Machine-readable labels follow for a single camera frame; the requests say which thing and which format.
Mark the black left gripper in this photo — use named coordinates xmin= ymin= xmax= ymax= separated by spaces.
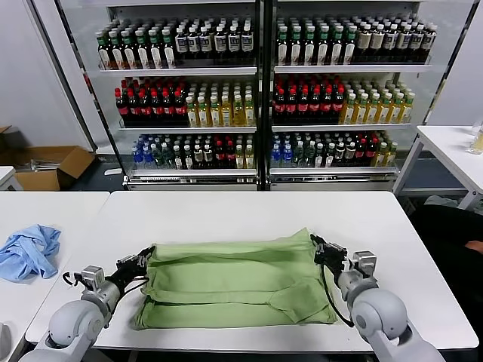
xmin=112 ymin=247 xmax=155 ymax=284

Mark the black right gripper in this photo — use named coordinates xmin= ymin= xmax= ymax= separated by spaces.
xmin=309 ymin=234 xmax=347 ymax=273

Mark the light green t-shirt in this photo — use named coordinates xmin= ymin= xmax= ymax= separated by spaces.
xmin=134 ymin=227 xmax=339 ymax=331

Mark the grey clothes pile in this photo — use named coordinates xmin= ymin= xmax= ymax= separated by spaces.
xmin=424 ymin=195 xmax=460 ymax=208

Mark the glass door beverage cooler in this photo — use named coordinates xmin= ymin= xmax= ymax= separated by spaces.
xmin=56 ymin=0 xmax=266 ymax=192
xmin=263 ymin=0 xmax=454 ymax=192

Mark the white cooler shelf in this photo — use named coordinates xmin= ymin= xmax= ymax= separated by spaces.
xmin=270 ymin=166 xmax=400 ymax=176
xmin=128 ymin=167 xmax=259 ymax=177
xmin=272 ymin=121 xmax=414 ymax=133
xmin=118 ymin=125 xmax=258 ymax=135
xmin=274 ymin=65 xmax=433 ymax=75
xmin=99 ymin=66 xmax=258 ymax=78

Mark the crumpled light blue shirt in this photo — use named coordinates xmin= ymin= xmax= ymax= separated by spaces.
xmin=0 ymin=224 xmax=62 ymax=282

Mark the open cardboard box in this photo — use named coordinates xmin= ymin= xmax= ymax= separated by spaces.
xmin=0 ymin=125 xmax=97 ymax=192

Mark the yellow juice bottle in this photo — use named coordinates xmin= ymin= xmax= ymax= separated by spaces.
xmin=208 ymin=95 xmax=222 ymax=127
xmin=342 ymin=93 xmax=358 ymax=125
xmin=243 ymin=93 xmax=257 ymax=127
xmin=367 ymin=93 xmax=381 ymax=124
xmin=198 ymin=96 xmax=211 ymax=127
xmin=378 ymin=93 xmax=392 ymax=124
xmin=220 ymin=95 xmax=233 ymax=127
xmin=355 ymin=93 xmax=370 ymax=125
xmin=186 ymin=96 xmax=200 ymax=127
xmin=232 ymin=94 xmax=245 ymax=127
xmin=389 ymin=93 xmax=404 ymax=124
xmin=400 ymin=92 xmax=416 ymax=124

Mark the white plastic container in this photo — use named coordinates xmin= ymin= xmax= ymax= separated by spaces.
xmin=0 ymin=323 xmax=12 ymax=357

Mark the small white table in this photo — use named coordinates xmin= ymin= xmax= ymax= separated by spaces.
xmin=0 ymin=166 xmax=24 ymax=192

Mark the white side table right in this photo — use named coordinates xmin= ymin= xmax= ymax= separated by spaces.
xmin=392 ymin=125 xmax=483 ymax=211

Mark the clear yellowish bottle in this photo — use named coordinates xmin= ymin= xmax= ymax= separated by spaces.
xmin=466 ymin=120 xmax=483 ymax=155

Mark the green cap tea bottle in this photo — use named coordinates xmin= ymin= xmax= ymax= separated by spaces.
xmin=303 ymin=28 xmax=318 ymax=66
xmin=122 ymin=30 xmax=139 ymax=70
xmin=277 ymin=28 xmax=292 ymax=66
xmin=161 ymin=28 xmax=177 ymax=69
xmin=134 ymin=29 xmax=152 ymax=70
xmin=331 ymin=28 xmax=346 ymax=66
xmin=343 ymin=28 xmax=358 ymax=66
xmin=109 ymin=31 xmax=128 ymax=70
xmin=96 ymin=32 xmax=115 ymax=71
xmin=318 ymin=28 xmax=332 ymax=66
xmin=148 ymin=29 xmax=165 ymax=69
xmin=291 ymin=28 xmax=305 ymax=66

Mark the open glass cooler door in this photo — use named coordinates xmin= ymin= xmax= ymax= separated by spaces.
xmin=423 ymin=0 xmax=483 ymax=127
xmin=29 ymin=0 xmax=100 ymax=153

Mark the dark bottle beige label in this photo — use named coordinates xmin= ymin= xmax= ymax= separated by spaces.
xmin=356 ymin=24 xmax=372 ymax=63
xmin=370 ymin=24 xmax=385 ymax=63

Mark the dark bottle white blue label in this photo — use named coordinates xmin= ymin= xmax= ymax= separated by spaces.
xmin=187 ymin=25 xmax=202 ymax=60
xmin=396 ymin=24 xmax=411 ymax=63
xmin=383 ymin=24 xmax=398 ymax=63
xmin=214 ymin=24 xmax=228 ymax=60
xmin=174 ymin=26 xmax=189 ymax=60
xmin=227 ymin=24 xmax=242 ymax=60
xmin=421 ymin=24 xmax=437 ymax=62
xmin=240 ymin=23 xmax=255 ymax=60
xmin=199 ymin=25 xmax=214 ymax=60
xmin=409 ymin=24 xmax=424 ymax=63

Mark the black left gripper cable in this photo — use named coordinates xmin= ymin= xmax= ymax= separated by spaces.
xmin=120 ymin=277 xmax=150 ymax=295

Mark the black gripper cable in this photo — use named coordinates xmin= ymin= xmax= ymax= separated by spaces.
xmin=120 ymin=277 xmax=150 ymax=295
xmin=320 ymin=263 xmax=355 ymax=328

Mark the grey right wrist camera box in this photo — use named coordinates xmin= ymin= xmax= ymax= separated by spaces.
xmin=352 ymin=250 xmax=377 ymax=278

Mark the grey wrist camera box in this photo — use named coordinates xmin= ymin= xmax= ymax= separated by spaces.
xmin=81 ymin=265 xmax=105 ymax=291
xmin=352 ymin=250 xmax=377 ymax=278

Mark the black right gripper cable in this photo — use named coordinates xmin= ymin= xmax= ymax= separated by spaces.
xmin=320 ymin=263 xmax=355 ymax=328

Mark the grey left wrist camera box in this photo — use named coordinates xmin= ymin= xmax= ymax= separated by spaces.
xmin=81 ymin=265 xmax=105 ymax=291

